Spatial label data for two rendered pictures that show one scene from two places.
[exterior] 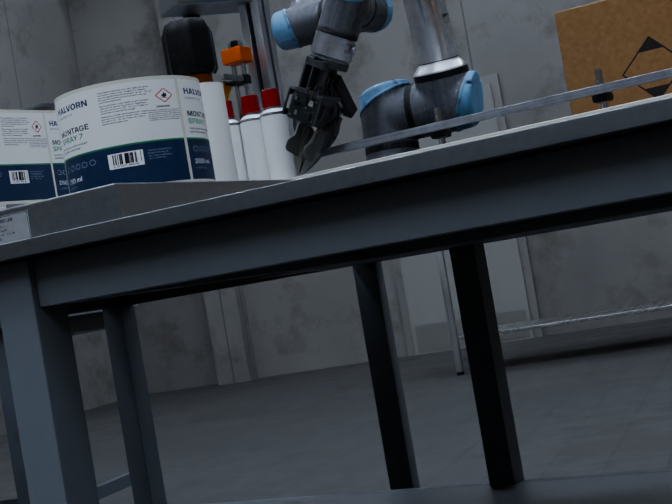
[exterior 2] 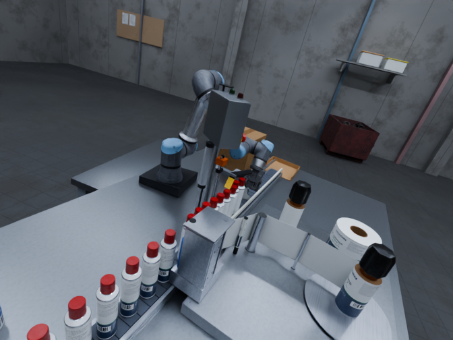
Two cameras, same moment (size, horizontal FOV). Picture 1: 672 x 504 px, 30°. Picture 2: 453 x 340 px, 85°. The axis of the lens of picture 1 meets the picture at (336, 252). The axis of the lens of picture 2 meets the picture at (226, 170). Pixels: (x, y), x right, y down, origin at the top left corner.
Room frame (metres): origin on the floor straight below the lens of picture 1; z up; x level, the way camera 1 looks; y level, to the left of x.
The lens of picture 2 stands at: (2.49, 1.15, 1.62)
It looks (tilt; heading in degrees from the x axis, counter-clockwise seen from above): 25 degrees down; 264
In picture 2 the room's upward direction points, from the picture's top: 14 degrees clockwise
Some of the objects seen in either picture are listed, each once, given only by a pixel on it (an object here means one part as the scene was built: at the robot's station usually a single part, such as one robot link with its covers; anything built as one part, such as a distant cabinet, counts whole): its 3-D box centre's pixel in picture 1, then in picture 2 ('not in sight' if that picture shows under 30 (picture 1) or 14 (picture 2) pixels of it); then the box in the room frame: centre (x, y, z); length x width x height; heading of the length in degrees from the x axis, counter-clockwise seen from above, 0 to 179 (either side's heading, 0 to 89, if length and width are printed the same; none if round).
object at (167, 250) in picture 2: not in sight; (166, 256); (2.55, 0.54, 0.98); 0.05 x 0.05 x 0.20
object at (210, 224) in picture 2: (36, 112); (210, 222); (2.43, 0.53, 1.14); 0.14 x 0.11 x 0.01; 61
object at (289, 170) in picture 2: not in sight; (281, 167); (1.83, -0.76, 0.85); 0.30 x 0.26 x 0.04; 61
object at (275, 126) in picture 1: (278, 144); (237, 195); (2.29, 0.07, 0.98); 0.05 x 0.05 x 0.20
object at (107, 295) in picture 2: not in sight; (107, 306); (2.66, 0.73, 0.98); 0.05 x 0.05 x 0.20
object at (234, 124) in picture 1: (231, 155); (228, 204); (2.33, 0.16, 0.98); 0.05 x 0.05 x 0.20
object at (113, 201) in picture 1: (55, 241); (305, 281); (1.98, 0.43, 0.86); 0.80 x 0.67 x 0.05; 61
